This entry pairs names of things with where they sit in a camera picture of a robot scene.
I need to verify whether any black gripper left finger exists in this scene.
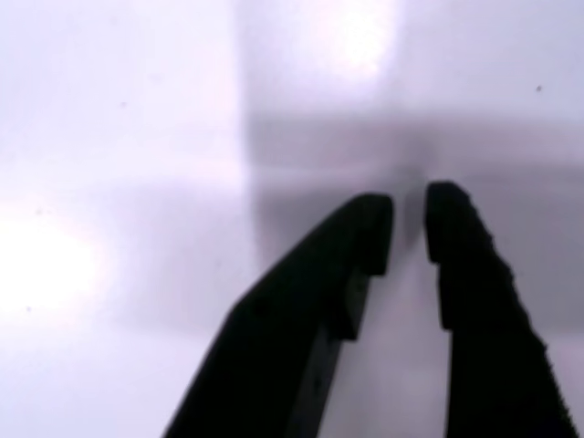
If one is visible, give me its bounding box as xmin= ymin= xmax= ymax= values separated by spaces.
xmin=162 ymin=193 xmax=395 ymax=438

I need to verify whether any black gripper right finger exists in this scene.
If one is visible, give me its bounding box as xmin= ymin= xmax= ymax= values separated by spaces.
xmin=422 ymin=181 xmax=579 ymax=438

